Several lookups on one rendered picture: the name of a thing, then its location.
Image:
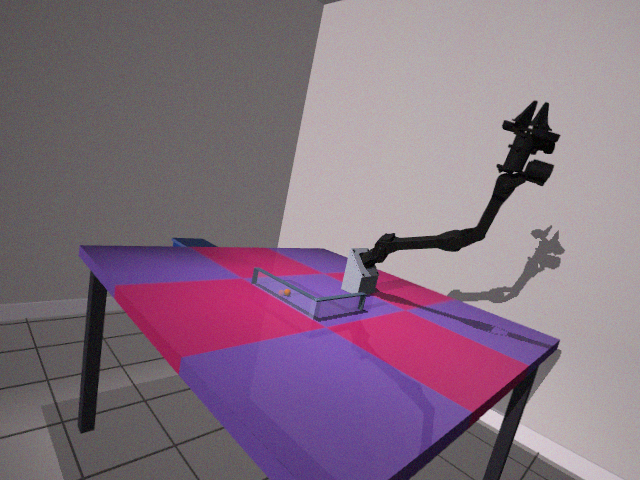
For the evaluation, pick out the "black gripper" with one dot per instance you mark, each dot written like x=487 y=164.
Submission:
x=524 y=141

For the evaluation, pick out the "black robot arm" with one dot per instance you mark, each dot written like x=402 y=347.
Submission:
x=536 y=172

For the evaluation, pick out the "clear l-shaped low wall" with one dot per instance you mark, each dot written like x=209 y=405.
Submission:
x=306 y=306

